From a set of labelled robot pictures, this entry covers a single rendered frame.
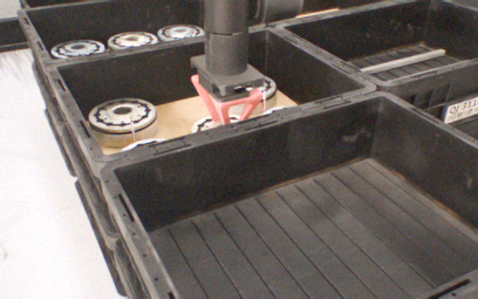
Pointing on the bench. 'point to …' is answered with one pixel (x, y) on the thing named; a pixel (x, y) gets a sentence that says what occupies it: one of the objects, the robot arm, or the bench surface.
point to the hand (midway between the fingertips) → (226, 124)
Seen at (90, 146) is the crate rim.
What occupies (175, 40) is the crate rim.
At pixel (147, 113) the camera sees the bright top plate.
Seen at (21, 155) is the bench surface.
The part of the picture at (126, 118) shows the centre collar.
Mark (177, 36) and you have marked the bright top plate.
